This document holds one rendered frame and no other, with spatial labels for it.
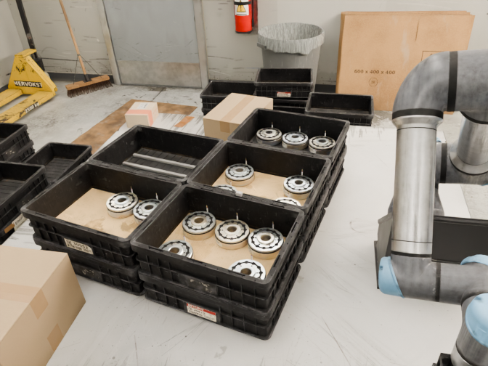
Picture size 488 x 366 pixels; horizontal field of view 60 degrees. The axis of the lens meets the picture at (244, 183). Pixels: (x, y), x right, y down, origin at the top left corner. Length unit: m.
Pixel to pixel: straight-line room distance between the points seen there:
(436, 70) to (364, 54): 3.12
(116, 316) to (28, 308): 0.26
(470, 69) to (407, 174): 0.22
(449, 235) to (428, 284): 0.37
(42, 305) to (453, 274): 0.94
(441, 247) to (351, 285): 0.28
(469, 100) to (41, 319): 1.08
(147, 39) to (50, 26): 1.10
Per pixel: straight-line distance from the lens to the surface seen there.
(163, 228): 1.27
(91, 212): 1.49
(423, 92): 0.89
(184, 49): 4.47
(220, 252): 1.23
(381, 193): 1.71
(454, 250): 1.26
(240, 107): 1.99
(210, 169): 1.47
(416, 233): 0.87
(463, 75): 0.89
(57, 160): 2.81
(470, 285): 0.87
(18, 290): 1.20
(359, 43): 3.99
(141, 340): 1.24
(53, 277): 1.21
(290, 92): 2.98
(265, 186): 1.47
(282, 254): 1.07
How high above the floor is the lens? 1.68
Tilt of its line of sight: 35 degrees down
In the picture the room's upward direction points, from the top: 3 degrees counter-clockwise
